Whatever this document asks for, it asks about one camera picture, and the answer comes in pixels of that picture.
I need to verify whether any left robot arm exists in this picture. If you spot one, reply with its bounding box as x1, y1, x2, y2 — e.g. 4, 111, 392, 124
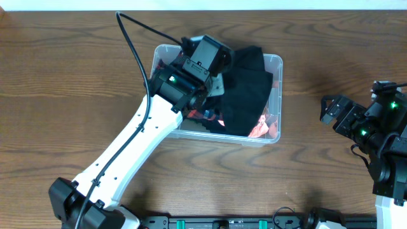
48, 58, 229, 229

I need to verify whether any red navy plaid shirt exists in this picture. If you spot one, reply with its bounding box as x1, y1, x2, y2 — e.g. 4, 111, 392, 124
155, 51, 224, 125

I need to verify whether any pink salmon printed shirt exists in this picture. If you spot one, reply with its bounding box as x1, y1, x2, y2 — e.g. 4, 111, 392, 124
248, 81, 279, 139

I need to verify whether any clear plastic storage container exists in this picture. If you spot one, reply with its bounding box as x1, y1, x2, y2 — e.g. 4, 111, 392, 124
150, 44, 283, 147

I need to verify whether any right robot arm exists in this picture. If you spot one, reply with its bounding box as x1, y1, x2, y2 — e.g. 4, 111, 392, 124
320, 90, 406, 228

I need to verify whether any large black garment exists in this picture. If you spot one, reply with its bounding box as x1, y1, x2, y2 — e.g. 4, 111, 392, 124
221, 46, 273, 137

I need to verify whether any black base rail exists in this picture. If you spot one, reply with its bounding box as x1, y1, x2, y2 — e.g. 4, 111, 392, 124
139, 216, 378, 229

